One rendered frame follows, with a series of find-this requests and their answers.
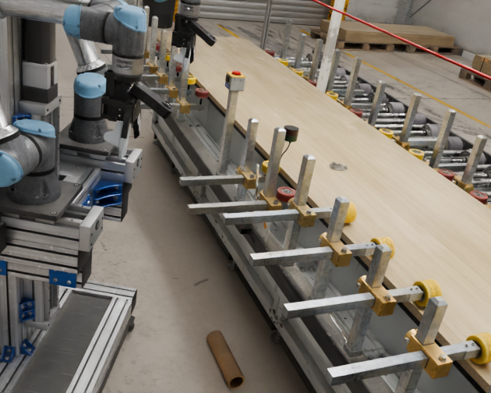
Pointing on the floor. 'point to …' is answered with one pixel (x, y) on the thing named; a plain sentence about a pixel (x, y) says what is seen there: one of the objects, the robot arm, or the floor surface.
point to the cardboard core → (225, 359)
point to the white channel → (330, 45)
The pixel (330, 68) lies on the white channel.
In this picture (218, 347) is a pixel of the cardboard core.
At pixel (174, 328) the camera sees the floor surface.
